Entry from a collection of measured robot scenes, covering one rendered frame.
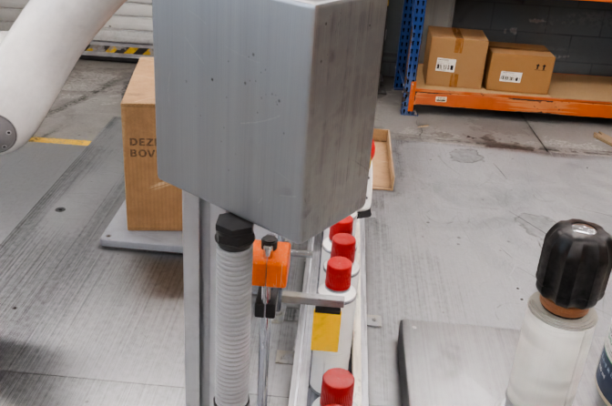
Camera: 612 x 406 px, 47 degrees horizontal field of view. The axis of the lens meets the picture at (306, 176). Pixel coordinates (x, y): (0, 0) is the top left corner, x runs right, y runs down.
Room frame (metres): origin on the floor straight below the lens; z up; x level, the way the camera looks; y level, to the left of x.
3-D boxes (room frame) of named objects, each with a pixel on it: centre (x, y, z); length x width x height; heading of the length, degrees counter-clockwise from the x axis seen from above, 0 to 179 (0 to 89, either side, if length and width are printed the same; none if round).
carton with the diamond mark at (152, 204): (1.37, 0.25, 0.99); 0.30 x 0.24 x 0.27; 7
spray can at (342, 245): (0.83, -0.06, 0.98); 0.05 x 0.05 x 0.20
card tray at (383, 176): (1.67, -0.08, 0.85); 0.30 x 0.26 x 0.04; 178
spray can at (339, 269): (0.77, -0.05, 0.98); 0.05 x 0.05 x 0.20
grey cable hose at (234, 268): (0.51, 0.06, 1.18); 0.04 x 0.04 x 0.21
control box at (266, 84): (0.56, 0.04, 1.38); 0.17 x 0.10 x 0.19; 53
